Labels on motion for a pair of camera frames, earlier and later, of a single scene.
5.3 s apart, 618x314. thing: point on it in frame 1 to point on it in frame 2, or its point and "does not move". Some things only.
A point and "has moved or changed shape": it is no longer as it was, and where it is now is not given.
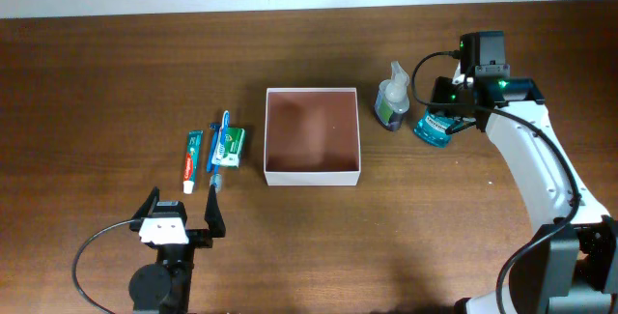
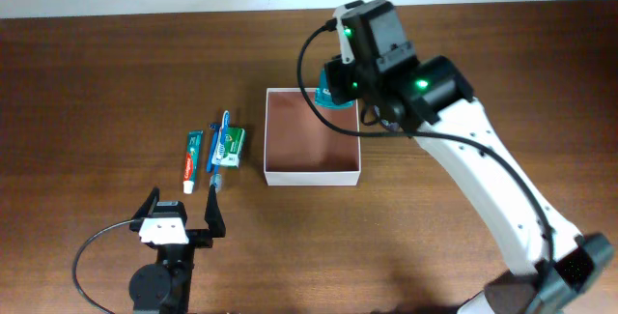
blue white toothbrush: [218, 152] does not move
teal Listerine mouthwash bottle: [433, 128] has moved or changed shape
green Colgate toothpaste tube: [194, 151] does not move
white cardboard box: [312, 136] does not move
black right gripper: [440, 88] to [338, 87]
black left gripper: [204, 238] does not move
